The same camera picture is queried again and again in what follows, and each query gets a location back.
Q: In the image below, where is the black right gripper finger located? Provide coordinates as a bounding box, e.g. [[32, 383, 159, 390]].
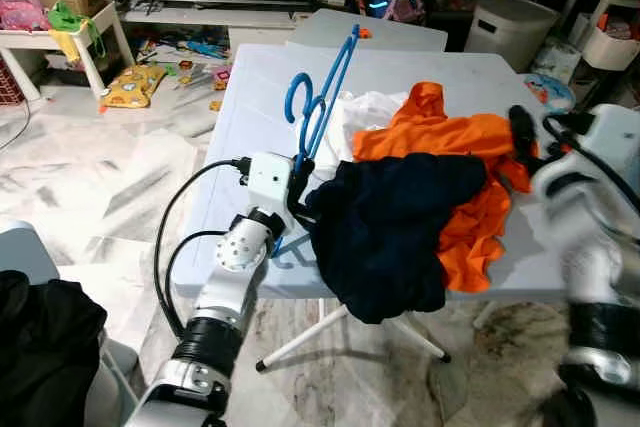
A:
[[508, 104, 541, 163]]

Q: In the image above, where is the blue plastic hanger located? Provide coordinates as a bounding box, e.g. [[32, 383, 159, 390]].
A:
[[270, 24, 363, 258]]

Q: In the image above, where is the blue round plate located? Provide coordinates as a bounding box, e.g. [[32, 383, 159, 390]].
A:
[[523, 72, 578, 113]]

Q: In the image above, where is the orange garment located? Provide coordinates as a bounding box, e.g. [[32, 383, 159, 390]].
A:
[[350, 81, 533, 294]]

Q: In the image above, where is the navy blue garment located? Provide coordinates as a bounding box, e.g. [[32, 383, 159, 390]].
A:
[[303, 152, 493, 326]]

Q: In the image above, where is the white storage trolley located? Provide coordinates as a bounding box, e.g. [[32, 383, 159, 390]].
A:
[[558, 0, 640, 73]]

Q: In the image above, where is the white round bin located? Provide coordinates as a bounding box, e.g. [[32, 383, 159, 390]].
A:
[[464, 0, 559, 74]]

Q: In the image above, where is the white garment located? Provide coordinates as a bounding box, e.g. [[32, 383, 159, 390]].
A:
[[313, 89, 413, 170]]

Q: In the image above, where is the white folding table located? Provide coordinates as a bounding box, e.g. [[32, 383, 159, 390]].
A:
[[175, 42, 601, 375], [287, 9, 449, 54]]

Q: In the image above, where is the yellow patterned floor toy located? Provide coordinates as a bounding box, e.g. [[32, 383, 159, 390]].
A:
[[98, 62, 169, 110]]

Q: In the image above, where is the white television stand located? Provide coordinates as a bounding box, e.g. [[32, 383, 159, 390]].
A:
[[118, 2, 336, 30]]

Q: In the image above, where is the white side table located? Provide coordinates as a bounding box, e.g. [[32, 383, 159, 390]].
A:
[[0, 2, 136, 103]]

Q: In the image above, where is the yellow hanging cloth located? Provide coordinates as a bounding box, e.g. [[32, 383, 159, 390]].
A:
[[50, 29, 83, 63]]

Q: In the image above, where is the light blue chair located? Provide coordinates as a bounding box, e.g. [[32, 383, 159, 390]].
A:
[[0, 222, 61, 288]]

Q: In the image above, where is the red basket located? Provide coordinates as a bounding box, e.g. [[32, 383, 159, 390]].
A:
[[0, 52, 26, 106]]

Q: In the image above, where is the pink bag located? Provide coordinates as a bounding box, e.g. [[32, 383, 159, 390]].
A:
[[0, 0, 51, 32]]

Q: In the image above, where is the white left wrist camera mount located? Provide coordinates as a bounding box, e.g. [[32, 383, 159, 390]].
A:
[[243, 152, 297, 220]]

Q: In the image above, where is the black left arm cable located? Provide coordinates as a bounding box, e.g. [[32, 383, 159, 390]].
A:
[[155, 157, 251, 340]]

